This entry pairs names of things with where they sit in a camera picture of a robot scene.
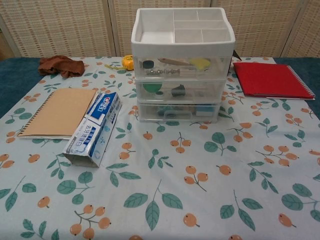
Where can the clear plastic box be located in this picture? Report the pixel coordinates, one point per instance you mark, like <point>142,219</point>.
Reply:
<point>165,78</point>

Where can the white plastic drawer organizer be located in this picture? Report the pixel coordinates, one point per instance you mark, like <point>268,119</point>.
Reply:
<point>182,48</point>

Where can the green round disc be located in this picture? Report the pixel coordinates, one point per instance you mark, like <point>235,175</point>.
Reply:
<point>152,87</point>

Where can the dark grey plastic piece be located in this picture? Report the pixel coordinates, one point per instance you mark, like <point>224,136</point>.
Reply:
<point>178,91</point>

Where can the black round cap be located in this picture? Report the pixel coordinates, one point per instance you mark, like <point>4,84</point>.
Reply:
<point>148,64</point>

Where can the blue white toothpaste box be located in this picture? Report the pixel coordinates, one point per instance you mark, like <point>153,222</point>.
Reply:
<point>100,117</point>

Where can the yellow tape measure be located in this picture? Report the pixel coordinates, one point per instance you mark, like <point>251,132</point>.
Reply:
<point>128,62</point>

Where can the yellow item in clear packet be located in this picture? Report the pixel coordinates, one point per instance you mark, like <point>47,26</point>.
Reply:
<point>200,63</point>

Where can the floral fruit print tablecloth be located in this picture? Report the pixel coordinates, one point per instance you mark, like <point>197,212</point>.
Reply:
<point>175,190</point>

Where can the tan spiral notebook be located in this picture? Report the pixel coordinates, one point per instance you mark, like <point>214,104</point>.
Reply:
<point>60,112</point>

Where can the brown crumpled cloth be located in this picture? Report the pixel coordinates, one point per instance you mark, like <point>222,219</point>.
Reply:
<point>62,65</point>

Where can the red spiral notebook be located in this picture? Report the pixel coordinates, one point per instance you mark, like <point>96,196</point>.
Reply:
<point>270,78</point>

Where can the woven folding screen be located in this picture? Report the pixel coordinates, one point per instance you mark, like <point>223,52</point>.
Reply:
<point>62,27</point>

